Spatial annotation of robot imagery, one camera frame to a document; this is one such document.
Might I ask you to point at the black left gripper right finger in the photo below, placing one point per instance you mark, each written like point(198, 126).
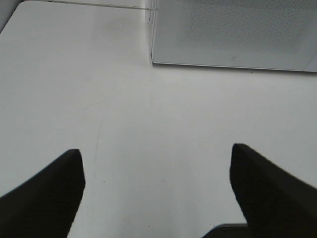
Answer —
point(274, 203)

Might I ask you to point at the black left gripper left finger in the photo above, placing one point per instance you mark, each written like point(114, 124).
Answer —
point(45, 205)

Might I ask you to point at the white microwave door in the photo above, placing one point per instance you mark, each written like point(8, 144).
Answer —
point(263, 34)

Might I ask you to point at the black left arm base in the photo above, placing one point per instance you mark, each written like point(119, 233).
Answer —
point(230, 230)

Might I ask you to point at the white microwave oven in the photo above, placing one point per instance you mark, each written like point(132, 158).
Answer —
point(152, 24)

